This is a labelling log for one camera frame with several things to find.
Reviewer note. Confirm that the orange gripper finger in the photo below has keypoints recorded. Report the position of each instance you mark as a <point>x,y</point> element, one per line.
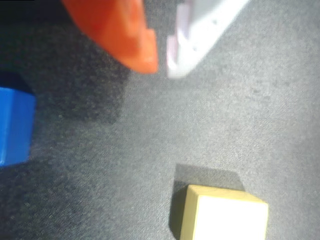
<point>117,30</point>

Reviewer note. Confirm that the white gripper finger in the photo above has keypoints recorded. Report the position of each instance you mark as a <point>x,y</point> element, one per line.
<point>200,32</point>

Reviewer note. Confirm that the blue cube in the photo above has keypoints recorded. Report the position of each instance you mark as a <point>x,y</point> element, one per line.
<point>15,127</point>

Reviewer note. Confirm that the yellow cube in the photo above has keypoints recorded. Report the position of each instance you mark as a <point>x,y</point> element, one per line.
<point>227,217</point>

